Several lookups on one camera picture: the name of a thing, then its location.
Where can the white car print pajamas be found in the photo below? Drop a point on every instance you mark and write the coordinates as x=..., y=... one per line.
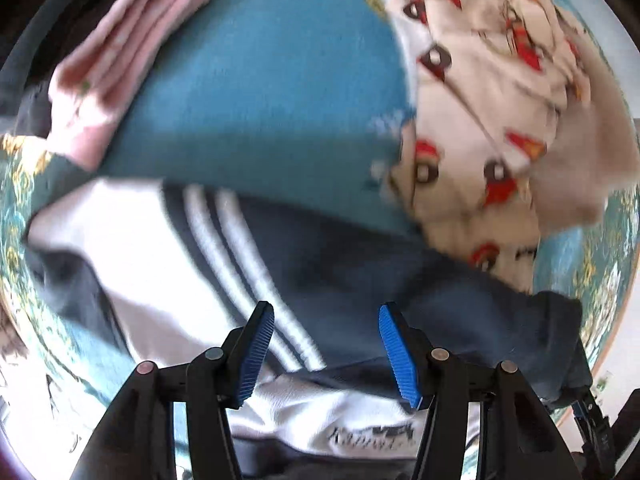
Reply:
x=475, y=110

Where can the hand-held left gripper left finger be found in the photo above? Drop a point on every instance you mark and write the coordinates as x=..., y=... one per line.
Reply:
x=254, y=360

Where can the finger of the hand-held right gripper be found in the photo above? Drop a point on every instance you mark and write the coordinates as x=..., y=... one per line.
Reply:
x=592, y=422

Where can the folded pink cloth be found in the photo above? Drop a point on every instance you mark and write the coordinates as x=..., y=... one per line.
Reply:
x=115, y=70

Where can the blue floral blanket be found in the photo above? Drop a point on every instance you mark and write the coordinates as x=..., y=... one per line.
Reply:
x=260, y=90

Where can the beige fluffy cloth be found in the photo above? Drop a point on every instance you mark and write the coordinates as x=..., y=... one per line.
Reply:
x=585, y=160

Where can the dark grey cloth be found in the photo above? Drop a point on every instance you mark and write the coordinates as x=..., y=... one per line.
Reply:
x=27, y=110

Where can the navy white striped jacket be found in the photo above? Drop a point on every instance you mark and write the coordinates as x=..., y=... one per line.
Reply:
x=325, y=270

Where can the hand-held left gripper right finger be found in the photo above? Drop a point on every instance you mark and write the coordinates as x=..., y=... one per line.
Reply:
x=400, y=360

